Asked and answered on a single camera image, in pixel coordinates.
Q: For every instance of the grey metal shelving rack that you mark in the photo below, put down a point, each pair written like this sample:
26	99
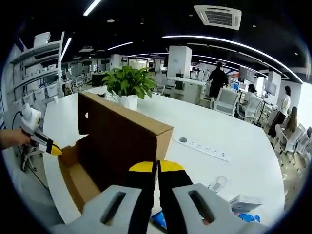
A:
36	61

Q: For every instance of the silver tube bottle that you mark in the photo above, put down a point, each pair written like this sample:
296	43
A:
218	182

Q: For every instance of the long ceiling light strip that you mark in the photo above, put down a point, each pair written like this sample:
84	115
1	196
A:
231	43

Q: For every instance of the brown cardboard shoe box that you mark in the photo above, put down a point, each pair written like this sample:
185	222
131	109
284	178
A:
122	136

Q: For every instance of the short ceiling light strip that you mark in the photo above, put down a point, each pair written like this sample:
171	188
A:
91	7

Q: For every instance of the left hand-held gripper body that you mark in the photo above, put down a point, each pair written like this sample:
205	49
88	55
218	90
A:
31	119

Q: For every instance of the person's left hand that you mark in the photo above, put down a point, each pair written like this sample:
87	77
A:
22	137

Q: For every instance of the white table socket strip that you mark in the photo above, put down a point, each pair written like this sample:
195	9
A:
202	148

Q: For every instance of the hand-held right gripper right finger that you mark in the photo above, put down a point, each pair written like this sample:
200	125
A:
173	195

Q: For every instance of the white narrow carton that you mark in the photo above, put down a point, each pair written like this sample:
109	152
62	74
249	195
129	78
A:
246	202

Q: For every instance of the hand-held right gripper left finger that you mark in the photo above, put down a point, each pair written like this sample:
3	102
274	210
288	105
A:
139	195

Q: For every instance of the ceiling air conditioner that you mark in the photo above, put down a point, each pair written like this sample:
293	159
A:
218	17

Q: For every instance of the wall monitor screen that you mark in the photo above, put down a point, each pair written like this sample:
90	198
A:
246	74

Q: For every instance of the blue wet wipes pack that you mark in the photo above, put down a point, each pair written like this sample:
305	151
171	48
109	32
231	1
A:
159	218

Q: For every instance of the white office chair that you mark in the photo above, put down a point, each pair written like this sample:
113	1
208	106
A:
226	101
290	143

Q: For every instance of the green plant in white pot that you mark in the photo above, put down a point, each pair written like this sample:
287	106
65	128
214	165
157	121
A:
129	83

